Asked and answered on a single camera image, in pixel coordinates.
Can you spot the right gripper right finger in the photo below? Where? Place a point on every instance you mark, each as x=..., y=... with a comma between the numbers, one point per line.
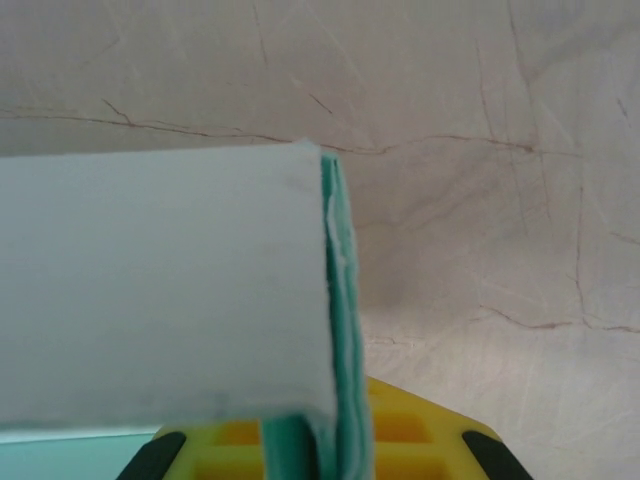
x=415, y=442

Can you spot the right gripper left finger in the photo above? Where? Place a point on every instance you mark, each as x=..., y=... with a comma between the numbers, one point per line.
x=225, y=452

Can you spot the teal paper box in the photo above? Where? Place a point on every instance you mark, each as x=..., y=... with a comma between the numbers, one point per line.
x=150, y=275

